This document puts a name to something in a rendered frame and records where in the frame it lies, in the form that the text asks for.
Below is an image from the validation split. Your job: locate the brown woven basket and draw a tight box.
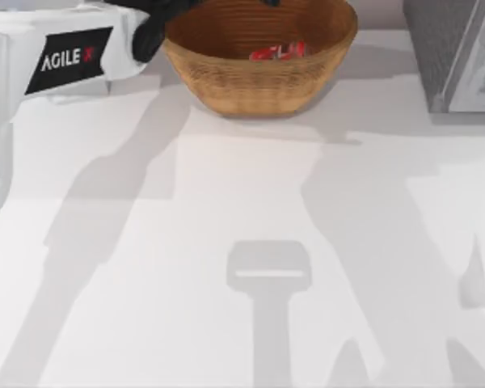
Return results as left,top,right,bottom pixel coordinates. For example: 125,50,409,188
161,0,359,119

